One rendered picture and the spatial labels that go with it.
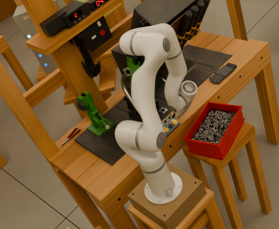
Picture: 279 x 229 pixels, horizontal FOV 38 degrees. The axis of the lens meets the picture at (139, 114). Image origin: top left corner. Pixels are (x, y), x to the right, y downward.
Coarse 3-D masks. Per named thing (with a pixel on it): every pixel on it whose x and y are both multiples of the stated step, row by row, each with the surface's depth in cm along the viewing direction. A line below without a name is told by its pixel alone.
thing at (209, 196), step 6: (210, 192) 197; (204, 198) 196; (210, 198) 197; (198, 204) 194; (204, 204) 194; (132, 210) 205; (192, 210) 193; (198, 210) 193; (138, 216) 201; (144, 216) 200; (186, 216) 191; (192, 216) 191; (144, 222) 199; (150, 222) 196; (186, 222) 189; (192, 222) 192; (156, 228) 192; (162, 228) 191; (180, 228) 188; (186, 228) 190
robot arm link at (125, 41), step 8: (160, 24) 174; (128, 32) 168; (136, 32) 166; (160, 32) 172; (168, 32) 173; (120, 40) 169; (128, 40) 165; (176, 40) 179; (128, 48) 166; (176, 48) 180; (168, 56) 182
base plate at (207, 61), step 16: (192, 48) 291; (208, 64) 269; (192, 80) 262; (160, 96) 261; (112, 112) 266; (128, 112) 260; (112, 128) 253; (80, 144) 253; (96, 144) 246; (112, 144) 241; (112, 160) 231
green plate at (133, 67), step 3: (126, 57) 237; (129, 57) 236; (129, 60) 236; (138, 60) 229; (129, 63) 237; (132, 63) 234; (138, 63) 230; (129, 66) 238; (132, 66) 236; (135, 66) 233; (138, 66) 231; (132, 69) 237; (135, 69) 235; (132, 72) 238
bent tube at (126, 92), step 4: (124, 68) 238; (128, 68) 239; (124, 72) 237; (128, 72) 240; (124, 76) 241; (124, 80) 245; (124, 84) 247; (124, 88) 248; (124, 92) 248; (128, 92) 248; (128, 96) 247; (132, 104) 246
